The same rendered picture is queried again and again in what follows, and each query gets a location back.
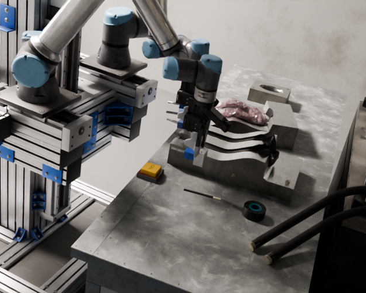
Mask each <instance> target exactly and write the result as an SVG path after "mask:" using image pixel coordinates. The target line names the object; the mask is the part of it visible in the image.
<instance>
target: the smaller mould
mask: <svg viewBox="0 0 366 293"><path fill-rule="evenodd" d="M290 92H291V89H289V88H285V87H281V86H278V85H274V84H270V83H266V82H263V81H260V80H255V82H254V83H253V84H252V86H251V87H250V90H249V95H248V98H247V100H248V101H252V102H256V103H260V104H263V105H265V103H266V102H267V101H271V102H278V103H285V104H287V103H288V100H289V96H290Z"/></svg>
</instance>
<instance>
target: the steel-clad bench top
mask: <svg viewBox="0 0 366 293"><path fill-rule="evenodd" d="M255 80H260V81H263V82H266V83H270V84H274V85H278V86H281V87H285V88H289V89H291V92H290V96H289V100H288V103H287V104H289V105H291V108H292V110H293V114H294V116H295V119H296V123H297V125H298V128H299V129H298V132H297V136H296V139H295V143H294V146H293V149H292V150H290V149H283V148H276V150H277V151H279V152H280V153H284V154H287V155H290V156H294V157H296V158H300V159H303V162H302V165H301V168H300V171H299V175H298V178H297V181H296V184H295V188H294V190H293V194H292V197H291V200H290V202H287V201H283V200H281V199H277V198H274V197H271V196H268V195H265V194H262V193H259V192H256V191H252V190H249V189H247V188H243V187H240V186H237V185H234V184H231V183H228V182H225V181H221V180H218V179H216V178H212V177H209V176H205V175H203V174H200V173H197V172H194V171H191V170H187V169H184V168H181V167H178V166H175V165H172V164H169V163H167V159H168V152H169V148H170V143H171V142H172V141H173V139H174V138H175V137H176V138H177V137H178V136H179V133H180V132H181V130H182V129H180V128H177V129H176V130H175V131H174V132H173V133H172V135H171V136H170V137H169V138H168V139H167V140H166V142H165V143H164V144H163V145H162V146H161V147H160V148H159V149H158V150H157V151H156V153H155V154H154V155H153V156H152V157H151V158H150V159H149V160H148V161H147V162H149V163H153V164H155V165H158V166H161V167H162V169H164V174H163V175H162V177H161V178H160V179H159V181H158V182H157V183H156V184H155V183H152V182H150V181H146V180H143V179H141V178H138V177H137V174H136V175H135V176H134V177H133V178H132V179H131V181H130V182H129V183H128V184H127V185H126V186H125V187H124V188H123V189H122V190H121V191H120V193H119V194H118V195H117V196H116V197H115V199H114V200H112V201H111V203H110V204H109V205H108V206H107V207H106V208H105V210H104V211H103V212H102V213H101V214H100V215H99V216H98V217H97V218H96V219H95V221H94V222H93V223H92V224H91V225H90V226H89V227H88V228H87V229H86V230H85V231H84V233H83V234H82V235H81V236H80V237H79V239H78V240H77V241H76V242H75V243H74V244H73V245H72V246H71V248H73V249H76V250H78V251H81V252H83V253H86V254H89V255H91V256H94V257H96V258H99V259H102V260H105V261H107V262H110V263H112V264H115V265H118V266H121V267H123V268H126V269H128V270H131V271H134V272H136V273H139V274H142V275H144V276H147V277H150V278H152V279H155V280H157V281H161V282H163V283H166V284H168V285H171V286H173V287H176V288H179V289H181V290H184V291H187V292H190V293H308V292H309V288H310V282H311V276H312V273H313V267H314V261H315V256H316V252H317V246H318V240H319V237H320V233H319V234H317V235H315V236H314V237H313V238H310V239H309V240H308V241H306V242H304V243H303V244H301V245H299V246H298V247H297V248H295V249H293V250H292V251H290V252H288V253H287V254H285V255H284V256H282V257H281V258H279V259H277V260H276V261H274V262H272V263H271V264H269V265H267V264H265V263H264V261H263V257H264V256H265V255H266V254H268V253H270V252H272V251H273V250H275V249H277V248H278V247H280V246H281V245H283V244H284V243H286V242H288V241H290V240H291V239H293V238H295V237H296V236H298V235H299V234H301V233H302V232H304V231H306V230H308V229H309V228H311V227H312V226H314V225H316V224H317V223H319V222H320V221H322V220H323V216H324V210H325V208H323V209H321V210H320V211H318V212H317V213H315V214H313V215H312V216H310V217H308V218H307V219H305V220H303V221H301V222H300V223H298V224H297V225H295V226H293V227H292V228H290V229H288V230H287V231H285V232H284V233H282V234H280V235H279V236H277V237H275V238H273V239H272V240H271V241H268V242H267V243H265V244H264V245H262V246H260V247H259V248H257V249H255V250H254V251H251V250H250V249H249V248H248V245H247V243H248V242H250V241H252V240H254V239H255V238H257V237H259V236H261V235H262V234H264V233H266V232H267V231H269V230H270V229H272V228H274V227H276V226H277V225H279V224H281V223H282V222H284V221H285V220H288V219H289V218H291V217H292V216H294V215H296V214H298V213H299V212H301V211H303V210H304V209H306V208H307V207H309V206H311V205H313V204H314V203H316V202H318V201H319V200H321V199H322V198H325V197H326V196H327V195H328V190H329V184H330V180H331V174H332V169H333V163H334V160H335V154H336V148H337V144H338V139H339V133H340V127H341V123H342V118H343V112H344V108H345V103H346V97H347V94H344V93H341V92H337V91H333V90H329V89H326V88H322V87H318V86H315V85H311V84H307V83H303V82H300V81H296V80H292V79H289V78H285V77H281V76H277V75H274V74H270V73H266V72H262V71H259V70H255V69H251V68H248V67H244V66H240V65H236V64H234V65H233V67H232V68H231V69H230V70H229V71H228V72H227V74H226V75H225V76H224V77H223V78H222V79H221V80H220V81H219V84H218V89H217V95H216V98H217V99H218V100H219V99H223V98H229V97H230V98H236V99H239V100H241V101H244V102H246V103H248V104H250V105H253V106H258V107H262V108H263V107H264V105H263V104H260V103H256V102H252V101H248V100H247V98H248V95H249V90H250V87H251V86H252V84H253V83H254V82H255ZM184 188H185V189H188V190H192V191H196V192H199V193H203V194H206V195H211V196H214V197H218V198H221V200H218V199H214V198H209V197H207V196H203V195H199V194H195V193H192V192H188V191H184ZM247 201H257V202H260V203H262V204H263V205H264V206H265V207H266V213H265V216H264V219H263V220H262V221H250V220H248V219H246V218H245V217H244V216H243V214H242V210H243V206H244V203H245V202H247Z"/></svg>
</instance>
